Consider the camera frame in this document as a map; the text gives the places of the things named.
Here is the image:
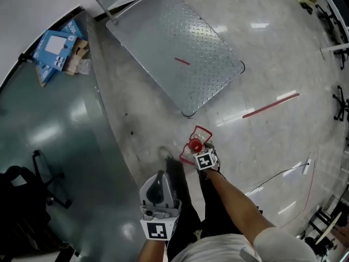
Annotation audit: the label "metal diamond-plate platform cart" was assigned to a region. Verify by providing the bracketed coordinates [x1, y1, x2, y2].
[80, 0, 245, 117]

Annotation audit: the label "large blue cardboard box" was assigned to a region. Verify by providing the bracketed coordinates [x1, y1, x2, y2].
[32, 29, 79, 72]

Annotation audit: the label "black floor cable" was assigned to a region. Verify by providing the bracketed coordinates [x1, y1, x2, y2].
[244, 161, 311, 197]

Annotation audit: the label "person's left forearm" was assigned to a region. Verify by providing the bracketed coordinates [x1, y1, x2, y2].
[139, 239, 167, 262]

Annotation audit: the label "thin red floor cable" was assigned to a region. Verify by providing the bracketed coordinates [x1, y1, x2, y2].
[278, 147, 320, 228]

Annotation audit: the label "brown cardboard piece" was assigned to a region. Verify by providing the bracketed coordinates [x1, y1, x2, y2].
[64, 38, 91, 76]

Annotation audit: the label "black office chair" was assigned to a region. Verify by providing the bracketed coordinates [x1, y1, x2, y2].
[0, 148, 74, 258]

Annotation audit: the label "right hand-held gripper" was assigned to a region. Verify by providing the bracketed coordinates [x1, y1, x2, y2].
[192, 142, 221, 172]

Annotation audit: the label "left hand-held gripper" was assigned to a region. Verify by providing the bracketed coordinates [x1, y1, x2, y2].
[139, 170, 183, 241]

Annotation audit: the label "person's right forearm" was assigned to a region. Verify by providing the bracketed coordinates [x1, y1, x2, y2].
[204, 169, 274, 242]

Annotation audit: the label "long red floor tape strip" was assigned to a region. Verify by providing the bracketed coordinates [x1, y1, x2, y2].
[242, 91, 300, 119]

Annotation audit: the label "black chair star base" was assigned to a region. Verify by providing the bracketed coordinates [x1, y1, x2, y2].
[332, 85, 349, 123]
[315, 3, 345, 46]

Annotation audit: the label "person's black trouser legs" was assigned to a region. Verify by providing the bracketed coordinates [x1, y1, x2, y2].
[164, 157, 244, 262]

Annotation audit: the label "small blue cardboard box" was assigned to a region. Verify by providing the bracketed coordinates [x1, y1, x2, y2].
[60, 19, 88, 42]

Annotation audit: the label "white desk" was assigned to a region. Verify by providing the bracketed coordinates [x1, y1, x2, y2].
[316, 0, 349, 60]

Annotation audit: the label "flat blue cardboard box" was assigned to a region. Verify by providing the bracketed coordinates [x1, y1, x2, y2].
[34, 62, 59, 88]

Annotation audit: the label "clear plastic bag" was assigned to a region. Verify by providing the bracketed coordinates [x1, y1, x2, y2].
[77, 58, 92, 75]

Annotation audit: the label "white round stool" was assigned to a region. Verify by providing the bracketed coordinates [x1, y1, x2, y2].
[304, 205, 345, 258]

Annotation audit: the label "person's white shirt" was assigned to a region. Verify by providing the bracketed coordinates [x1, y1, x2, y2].
[171, 226, 318, 262]

